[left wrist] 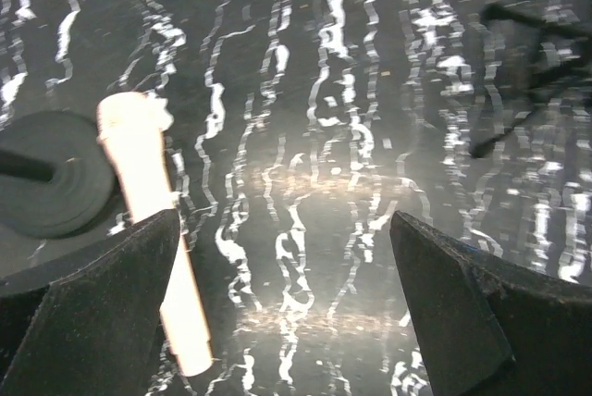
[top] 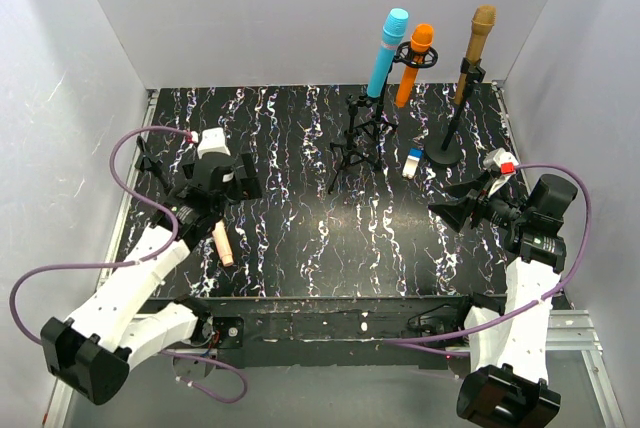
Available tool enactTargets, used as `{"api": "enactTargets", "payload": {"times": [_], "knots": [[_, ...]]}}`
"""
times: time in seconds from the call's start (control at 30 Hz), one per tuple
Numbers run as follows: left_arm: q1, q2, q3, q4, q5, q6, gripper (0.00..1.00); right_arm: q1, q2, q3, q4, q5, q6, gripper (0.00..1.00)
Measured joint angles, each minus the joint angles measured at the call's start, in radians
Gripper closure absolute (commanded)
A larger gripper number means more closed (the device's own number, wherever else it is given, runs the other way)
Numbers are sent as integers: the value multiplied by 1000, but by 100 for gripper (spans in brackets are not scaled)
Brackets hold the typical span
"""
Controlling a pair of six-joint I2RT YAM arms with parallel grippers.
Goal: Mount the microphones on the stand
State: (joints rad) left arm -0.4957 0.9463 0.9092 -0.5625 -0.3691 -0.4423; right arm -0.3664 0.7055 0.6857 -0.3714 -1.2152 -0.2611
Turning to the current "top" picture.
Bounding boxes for black round-base clamp stand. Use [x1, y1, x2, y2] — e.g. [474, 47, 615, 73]
[423, 58, 486, 168]

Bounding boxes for pink toy microphone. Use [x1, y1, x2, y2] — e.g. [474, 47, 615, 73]
[212, 220, 234, 267]

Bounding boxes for black small tripod stand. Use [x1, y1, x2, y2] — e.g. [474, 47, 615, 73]
[327, 95, 382, 194]

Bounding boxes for black tripod shock-mount stand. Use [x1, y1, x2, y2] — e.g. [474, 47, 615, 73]
[366, 47, 438, 163]

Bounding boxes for orange toy microphone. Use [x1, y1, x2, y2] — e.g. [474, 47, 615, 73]
[395, 23, 435, 108]

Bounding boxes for blue toy microphone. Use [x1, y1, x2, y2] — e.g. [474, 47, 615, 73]
[367, 8, 409, 98]

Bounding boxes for gold toy microphone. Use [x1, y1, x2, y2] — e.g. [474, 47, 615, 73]
[454, 4, 497, 105]

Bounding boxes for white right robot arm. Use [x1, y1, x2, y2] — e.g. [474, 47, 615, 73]
[429, 170, 578, 427]

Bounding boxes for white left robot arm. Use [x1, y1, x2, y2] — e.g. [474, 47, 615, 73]
[40, 152, 262, 405]

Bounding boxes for blue and white block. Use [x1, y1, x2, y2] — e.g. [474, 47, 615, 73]
[402, 148, 422, 179]

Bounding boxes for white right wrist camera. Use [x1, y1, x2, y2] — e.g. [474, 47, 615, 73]
[483, 148, 519, 198]

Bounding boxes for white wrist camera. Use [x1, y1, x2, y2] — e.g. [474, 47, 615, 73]
[483, 148, 519, 198]
[190, 127, 230, 159]

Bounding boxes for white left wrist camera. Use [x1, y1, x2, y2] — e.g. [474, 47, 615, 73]
[190, 127, 230, 159]

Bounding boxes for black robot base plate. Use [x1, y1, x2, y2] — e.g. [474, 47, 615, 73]
[154, 295, 501, 374]

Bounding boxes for aluminium frame rail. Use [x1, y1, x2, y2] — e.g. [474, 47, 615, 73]
[41, 89, 159, 427]

